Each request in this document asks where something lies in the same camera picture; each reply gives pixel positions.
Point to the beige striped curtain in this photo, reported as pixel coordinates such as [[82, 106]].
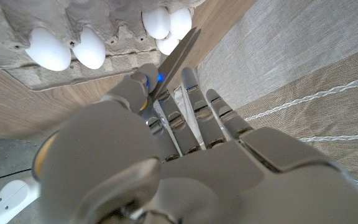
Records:
[[291, 46]]

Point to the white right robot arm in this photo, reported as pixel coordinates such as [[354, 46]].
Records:
[[8, 202]]

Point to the grey cardboard egg carton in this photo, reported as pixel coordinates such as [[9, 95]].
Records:
[[113, 12]]

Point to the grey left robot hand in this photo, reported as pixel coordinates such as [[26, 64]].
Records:
[[197, 180]]

